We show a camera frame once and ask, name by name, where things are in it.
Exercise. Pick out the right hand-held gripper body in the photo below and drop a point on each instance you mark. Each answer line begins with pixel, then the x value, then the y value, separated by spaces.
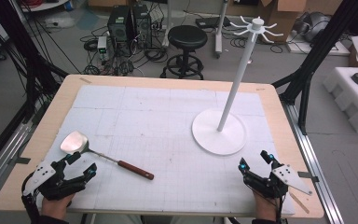
pixel 275 183

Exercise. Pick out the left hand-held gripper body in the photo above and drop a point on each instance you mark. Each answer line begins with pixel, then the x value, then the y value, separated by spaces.
pixel 54 183

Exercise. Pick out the white utensil rack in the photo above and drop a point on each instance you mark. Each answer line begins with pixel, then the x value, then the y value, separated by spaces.
pixel 230 124

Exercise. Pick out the person's left hand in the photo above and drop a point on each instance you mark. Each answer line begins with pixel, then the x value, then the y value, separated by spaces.
pixel 56 207

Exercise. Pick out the person's right hand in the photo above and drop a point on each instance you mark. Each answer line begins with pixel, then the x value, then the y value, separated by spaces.
pixel 265 207

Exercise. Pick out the white gridded mat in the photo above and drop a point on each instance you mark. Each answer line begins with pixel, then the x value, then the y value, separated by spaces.
pixel 161 146

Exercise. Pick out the white foam packing block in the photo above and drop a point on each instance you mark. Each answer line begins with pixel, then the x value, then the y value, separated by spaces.
pixel 351 93

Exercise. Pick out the small grey power box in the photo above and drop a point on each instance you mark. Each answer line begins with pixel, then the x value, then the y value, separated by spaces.
pixel 102 46

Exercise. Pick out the black round stool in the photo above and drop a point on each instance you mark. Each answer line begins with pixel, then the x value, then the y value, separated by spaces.
pixel 187 46

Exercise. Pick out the white stand pole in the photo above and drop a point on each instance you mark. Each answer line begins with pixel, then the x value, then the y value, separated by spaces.
pixel 220 25

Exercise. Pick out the cardboard box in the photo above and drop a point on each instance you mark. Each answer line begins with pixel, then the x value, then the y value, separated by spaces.
pixel 281 15

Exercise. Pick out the black computer tower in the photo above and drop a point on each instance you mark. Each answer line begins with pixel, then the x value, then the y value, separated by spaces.
pixel 130 26

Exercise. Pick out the aluminium rail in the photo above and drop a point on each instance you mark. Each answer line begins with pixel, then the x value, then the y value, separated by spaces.
pixel 312 161
pixel 3 155

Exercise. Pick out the black metal frame stand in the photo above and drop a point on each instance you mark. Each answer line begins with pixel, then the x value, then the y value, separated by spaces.
pixel 15 62
pixel 317 56

